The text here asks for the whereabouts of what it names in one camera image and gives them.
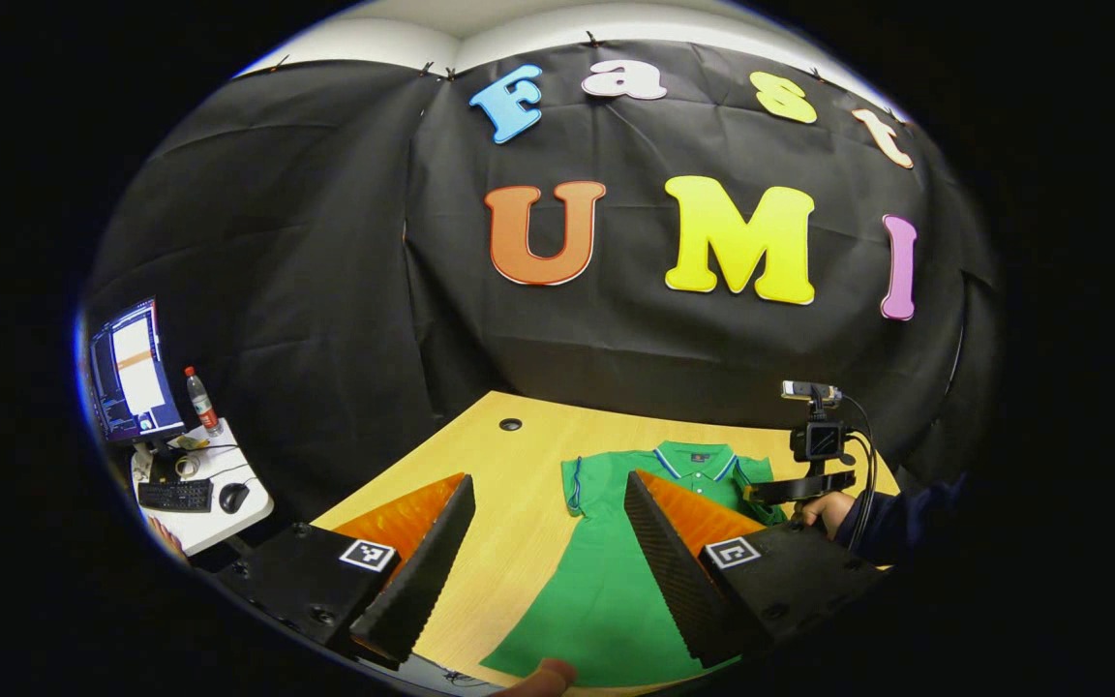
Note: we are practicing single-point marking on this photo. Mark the green polo T-shirt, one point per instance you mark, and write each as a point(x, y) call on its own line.
point(606, 590)

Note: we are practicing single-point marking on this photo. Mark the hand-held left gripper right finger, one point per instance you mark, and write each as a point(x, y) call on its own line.
point(678, 581)

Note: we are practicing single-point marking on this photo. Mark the black computer mouse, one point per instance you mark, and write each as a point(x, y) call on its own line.
point(233, 498)

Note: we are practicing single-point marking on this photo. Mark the black keyboard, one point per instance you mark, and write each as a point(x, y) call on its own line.
point(175, 496)

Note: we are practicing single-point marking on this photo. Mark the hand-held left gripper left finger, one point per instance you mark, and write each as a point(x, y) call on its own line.
point(422, 590)

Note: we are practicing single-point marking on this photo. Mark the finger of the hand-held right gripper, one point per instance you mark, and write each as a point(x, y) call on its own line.
point(799, 487)

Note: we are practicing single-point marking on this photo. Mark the red label plastic bottle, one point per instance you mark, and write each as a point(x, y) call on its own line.
point(201, 402)

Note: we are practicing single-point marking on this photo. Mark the white side desk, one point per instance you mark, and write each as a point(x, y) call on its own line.
point(228, 518)

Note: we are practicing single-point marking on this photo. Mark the computer monitor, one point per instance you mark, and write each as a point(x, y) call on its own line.
point(132, 373)

